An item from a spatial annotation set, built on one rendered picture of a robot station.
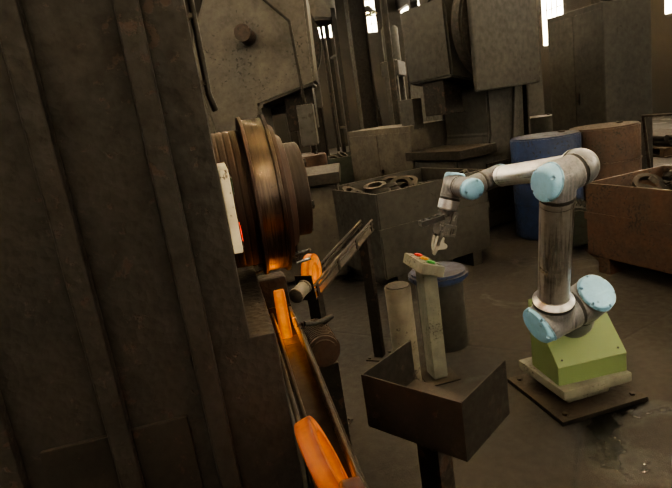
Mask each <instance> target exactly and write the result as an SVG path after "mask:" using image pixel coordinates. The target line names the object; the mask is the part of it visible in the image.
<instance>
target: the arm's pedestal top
mask: <svg viewBox="0 0 672 488"><path fill-rule="evenodd" d="M519 368H520V369H522V370H523V371H524V372H526V373H527V374H529V375H530V376H531V377H533V378H534V379H535V380H537V381H538V382H540V383H541V384H542V385H544V386H545V387H546V388H548V389H549V390H551V391H552V392H553V393H555V394H556V395H557V396H559V397H560V398H562V399H563V400H564V401H566V400H569V399H572V398H576V397H579V396H583V395H586V394H589V393H593V392H596V391H599V390H603V389H606V388H610V387H613V386H616V385H620V384H623V383H627V382H630V381H632V373H631V372H629V371H628V370H626V371H622V372H618V373H614V374H609V375H605V376H601V377H597V378H592V379H588V380H584V381H580V382H575V383H571V384H567V385H563V386H558V385H557V384H555V383H554V382H553V381H552V380H551V379H549V378H548V377H547V376H546V375H544V374H543V373H542V372H541V371H539V370H538V369H537V368H536V367H535V366H533V363H532V357H528V358H525V359H521V360H519Z"/></svg>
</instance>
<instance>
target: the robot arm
mask: <svg viewBox="0 0 672 488"><path fill-rule="evenodd" d="M599 171H600V161H599V158H598V156H597V155H596V154H595V153H594V152H593V151H591V150H589V149H585V148H576V149H571V150H568V151H566V152H565V153H564V154H563V155H562V156H556V157H550V158H544V159H538V160H532V161H526V162H520V163H514V164H509V165H504V164H496V165H494V166H492V167H490V168H487V169H485V170H482V171H480V172H478V173H475V174H473V175H470V176H468V177H465V174H462V173H457V172H446V173H445V175H444V178H443V184H442V188H441V193H440V197H439V202H438V206H437V207H439V211H440V212H442V214H441V213H439V214H436V215H433V216H430V217H427V218H424V219H422V220H419V221H418V224H419V226H421V227H426V226H429V225H431V224H434V223H435V224H434V226H433V231H432V235H431V248H432V253H433V255H436V253H437V251H438V250H443V249H446V248H447V244H445V243H444V240H445V238H444V237H443V236H446V237H455V235H456V230H457V226H456V222H457V218H458V214H459V213H457V212H455V211H457V210H458V205H459V201H460V197H462V198H465V199H468V200H475V199H478V198H479V197H480V196H481V195H482V194H483V193H484V192H486V191H489V190H491V189H494V188H496V187H504V186H508V185H517V184H527V183H530V184H531V190H533V194H534V196H535V197H536V198H537V199H538V200H539V241H538V290H537V291H535V292H534V294H533V296H532V306H531V307H529V308H526V309H525V310H524V311H523V320H524V323H525V325H526V327H527V328H528V330H529V331H530V332H531V334H532V335H533V336H534V337H535V338H536V339H538V340H539V341H541V342H544V343H549V342H552V341H555V340H557V339H558V338H560V337H562V336H566V337H570V338H579V337H582V336H584V335H586V334H587V333H589V332H590V331H591V329H592V328H593V325H594V321H595V320H597V319H598V318H599V317H600V316H602V315H603V314H604V313H606V312H607V311H609V310H610V309H611V308H612V306H613V305H614V304H615V301H616V294H615V291H614V289H613V287H612V286H611V284H610V283H609V282H608V281H607V280H605V279H603V278H602V277H600V276H597V275H586V276H584V277H582V278H580V279H579V280H578V282H577V283H575V284H574V285H572V286H570V282H571V264H572V246H573V228H574V211H575V201H576V191H577V189H579V188H581V187H583V186H585V185H587V184H589V183H591V182H592V181H593V180H594V179H595V178H596V177H597V176H598V174H599ZM455 229H456V230H455ZM454 232H455V234H454Z"/></svg>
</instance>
